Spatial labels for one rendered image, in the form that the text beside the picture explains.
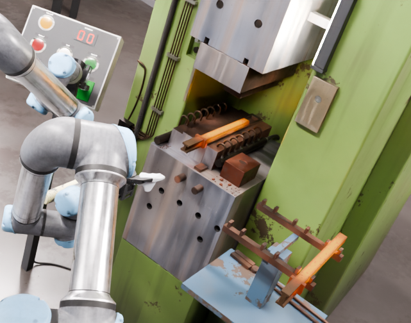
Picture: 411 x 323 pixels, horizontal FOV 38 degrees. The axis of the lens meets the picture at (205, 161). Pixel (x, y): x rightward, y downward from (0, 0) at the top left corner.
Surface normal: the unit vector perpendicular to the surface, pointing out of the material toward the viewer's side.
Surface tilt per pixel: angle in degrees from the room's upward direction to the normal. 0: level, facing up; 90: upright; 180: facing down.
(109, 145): 37
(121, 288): 90
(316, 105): 90
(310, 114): 90
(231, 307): 0
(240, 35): 90
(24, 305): 8
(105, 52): 60
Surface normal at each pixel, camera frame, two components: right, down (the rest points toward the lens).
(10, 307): 0.18, -0.84
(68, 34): 0.01, -0.03
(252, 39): -0.54, 0.26
